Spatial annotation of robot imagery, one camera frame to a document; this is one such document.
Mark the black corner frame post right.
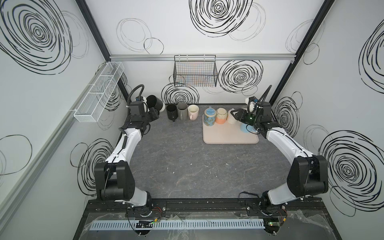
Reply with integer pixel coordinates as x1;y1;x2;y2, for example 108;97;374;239
270;0;335;105

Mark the black wire hanging basket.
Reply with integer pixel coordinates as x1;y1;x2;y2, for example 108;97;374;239
172;54;219;88

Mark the beige plastic tray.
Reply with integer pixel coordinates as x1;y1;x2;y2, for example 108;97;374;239
202;117;259;145

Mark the aluminium wall rail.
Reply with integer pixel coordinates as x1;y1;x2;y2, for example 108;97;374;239
1;59;105;220
110;54;296;62

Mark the white black mug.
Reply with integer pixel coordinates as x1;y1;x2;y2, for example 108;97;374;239
147;95;166;112

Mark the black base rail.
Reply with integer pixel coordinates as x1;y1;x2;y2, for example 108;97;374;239
82;198;329;219

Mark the aluminium wall rail left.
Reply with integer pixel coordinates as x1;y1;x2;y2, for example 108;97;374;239
1;59;105;220

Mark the aluminium wall rail back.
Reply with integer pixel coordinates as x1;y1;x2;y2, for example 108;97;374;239
110;54;296;62

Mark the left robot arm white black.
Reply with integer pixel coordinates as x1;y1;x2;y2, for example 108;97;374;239
94;98;159;217

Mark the black corner frame post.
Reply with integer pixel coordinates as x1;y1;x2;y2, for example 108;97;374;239
270;0;335;105
75;0;129;112

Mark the blue butterfly mug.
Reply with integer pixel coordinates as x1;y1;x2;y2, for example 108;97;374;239
203;107;217;127

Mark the cream white mug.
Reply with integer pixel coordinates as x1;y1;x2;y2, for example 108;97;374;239
227;109;237;125

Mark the black corner frame post left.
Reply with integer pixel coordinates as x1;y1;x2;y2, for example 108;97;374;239
75;0;129;112

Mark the light blue mug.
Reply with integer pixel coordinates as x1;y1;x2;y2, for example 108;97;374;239
240;123;259;135

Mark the orange cream mug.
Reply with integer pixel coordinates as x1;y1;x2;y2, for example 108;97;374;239
216;108;228;125

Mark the grey mug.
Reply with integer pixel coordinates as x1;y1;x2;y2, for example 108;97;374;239
177;103;189;121

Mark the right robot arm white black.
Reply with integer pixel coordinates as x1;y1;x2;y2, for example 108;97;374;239
231;101;329;207

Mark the white slotted cable duct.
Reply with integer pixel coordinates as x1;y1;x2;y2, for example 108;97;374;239
89;219;265;231

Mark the white wire shelf basket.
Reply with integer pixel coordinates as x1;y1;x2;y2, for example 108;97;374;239
74;62;125;123

